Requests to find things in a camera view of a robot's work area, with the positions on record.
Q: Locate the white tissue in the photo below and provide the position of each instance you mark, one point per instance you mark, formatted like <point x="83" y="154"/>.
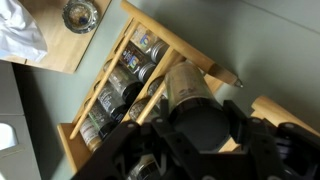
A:
<point x="18" y="30"/>

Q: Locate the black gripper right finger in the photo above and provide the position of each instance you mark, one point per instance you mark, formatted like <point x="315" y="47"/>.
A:
<point x="273" y="153"/>

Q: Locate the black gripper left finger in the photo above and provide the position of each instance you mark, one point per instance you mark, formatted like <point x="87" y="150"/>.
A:
<point x="133" y="150"/>

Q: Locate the glass spice jar black lid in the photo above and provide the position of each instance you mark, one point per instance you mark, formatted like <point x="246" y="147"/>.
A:
<point x="155" y="86"/>
<point x="141" y="108"/>
<point x="125" y="83"/>
<point x="143" y="168"/>
<point x="100" y="121"/>
<point x="111" y="103"/>

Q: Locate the glass spice bottle black lid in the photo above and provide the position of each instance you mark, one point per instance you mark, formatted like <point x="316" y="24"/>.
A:
<point x="193" y="100"/>

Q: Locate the wooden wall spice rack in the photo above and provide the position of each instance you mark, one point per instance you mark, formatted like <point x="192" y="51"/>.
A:
<point x="186" y="50"/>
<point x="276" y="111"/>

